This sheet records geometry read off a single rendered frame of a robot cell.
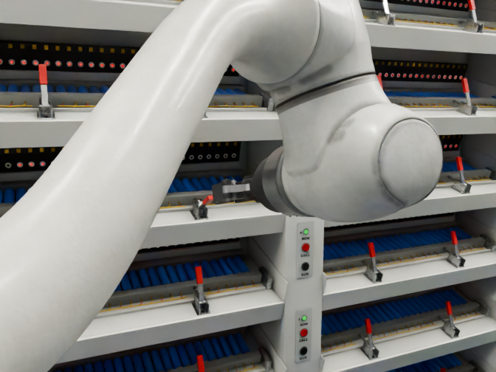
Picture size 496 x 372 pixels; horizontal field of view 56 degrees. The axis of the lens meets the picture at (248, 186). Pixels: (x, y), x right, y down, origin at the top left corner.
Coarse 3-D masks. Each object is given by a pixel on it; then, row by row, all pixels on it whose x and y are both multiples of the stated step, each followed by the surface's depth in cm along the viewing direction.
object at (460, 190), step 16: (448, 144) 136; (448, 160) 135; (464, 160) 141; (480, 160) 135; (448, 176) 124; (464, 176) 127; (480, 176) 129; (432, 192) 118; (448, 192) 119; (464, 192) 119; (480, 192) 121; (416, 208) 113; (432, 208) 115; (448, 208) 118; (464, 208) 120; (480, 208) 123; (336, 224) 105
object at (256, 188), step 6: (264, 162) 58; (258, 168) 59; (258, 174) 58; (246, 180) 61; (252, 180) 59; (258, 180) 58; (252, 186) 59; (258, 186) 58; (246, 192) 61; (252, 192) 60; (258, 192) 58; (258, 198) 59; (264, 198) 57; (264, 204) 59; (270, 204) 57; (276, 210) 59
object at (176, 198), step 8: (176, 192) 96; (184, 192) 96; (192, 192) 97; (200, 192) 97; (208, 192) 98; (168, 200) 94; (176, 200) 95; (184, 200) 95; (192, 200) 96; (0, 208) 82; (8, 208) 83; (160, 208) 92; (0, 216) 83
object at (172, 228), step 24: (192, 168) 107; (216, 168) 109; (168, 216) 91; (192, 216) 92; (216, 216) 93; (240, 216) 94; (264, 216) 96; (144, 240) 87; (168, 240) 89; (192, 240) 92
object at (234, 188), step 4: (232, 180) 62; (232, 184) 62; (244, 184) 61; (248, 184) 61; (224, 188) 61; (228, 188) 61; (232, 188) 61; (236, 188) 61; (240, 188) 61; (244, 188) 61; (248, 188) 61; (224, 192) 61; (228, 192) 61; (232, 192) 62; (236, 192) 63; (236, 196) 62
